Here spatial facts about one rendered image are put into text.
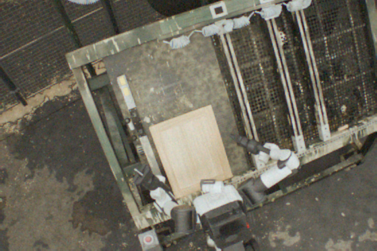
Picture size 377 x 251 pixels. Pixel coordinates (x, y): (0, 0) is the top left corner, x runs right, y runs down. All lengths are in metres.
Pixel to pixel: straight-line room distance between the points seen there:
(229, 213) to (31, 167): 2.73
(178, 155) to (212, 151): 0.24
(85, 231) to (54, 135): 1.22
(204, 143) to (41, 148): 2.30
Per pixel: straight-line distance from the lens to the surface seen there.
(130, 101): 2.43
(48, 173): 4.20
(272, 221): 3.59
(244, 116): 2.57
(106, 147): 2.50
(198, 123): 2.55
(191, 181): 2.69
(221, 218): 2.11
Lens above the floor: 3.41
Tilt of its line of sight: 55 degrees down
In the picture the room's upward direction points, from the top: 10 degrees counter-clockwise
